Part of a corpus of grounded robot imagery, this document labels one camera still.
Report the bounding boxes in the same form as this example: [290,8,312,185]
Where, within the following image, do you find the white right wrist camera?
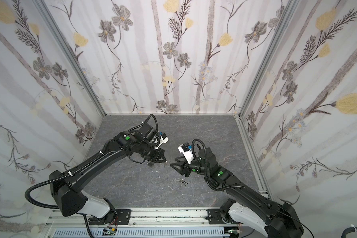
[178,143,194,164]

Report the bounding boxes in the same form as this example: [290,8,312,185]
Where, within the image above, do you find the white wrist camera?
[155,132,169,149]
[178,143,194,164]

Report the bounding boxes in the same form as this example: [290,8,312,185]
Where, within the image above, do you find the white slotted cable duct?
[49,227,230,238]

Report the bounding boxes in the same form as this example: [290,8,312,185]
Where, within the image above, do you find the black corrugated cable hose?
[24,151,105,209]

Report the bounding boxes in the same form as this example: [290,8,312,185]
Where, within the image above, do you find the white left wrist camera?
[155,132,169,149]

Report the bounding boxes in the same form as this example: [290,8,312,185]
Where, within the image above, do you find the black cable bottom right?
[341,226,357,238]

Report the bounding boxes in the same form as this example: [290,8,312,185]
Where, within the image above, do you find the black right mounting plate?
[206,208,226,225]

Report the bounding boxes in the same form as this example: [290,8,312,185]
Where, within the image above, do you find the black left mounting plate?
[114,209,132,226]

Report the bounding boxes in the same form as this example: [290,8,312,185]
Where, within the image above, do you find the black mounting plate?
[114,209,132,226]
[206,208,226,225]

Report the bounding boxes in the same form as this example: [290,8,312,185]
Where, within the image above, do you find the small black padlock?
[147,162,155,168]

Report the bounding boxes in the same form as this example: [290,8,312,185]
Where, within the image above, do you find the dark key bunch right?
[175,179,188,186]

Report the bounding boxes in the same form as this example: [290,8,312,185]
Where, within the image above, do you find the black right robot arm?
[171,143,304,238]

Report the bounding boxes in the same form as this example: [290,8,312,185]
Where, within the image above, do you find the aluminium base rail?
[44,207,292,230]

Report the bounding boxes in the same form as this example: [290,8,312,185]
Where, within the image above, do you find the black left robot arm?
[50,123,169,219]

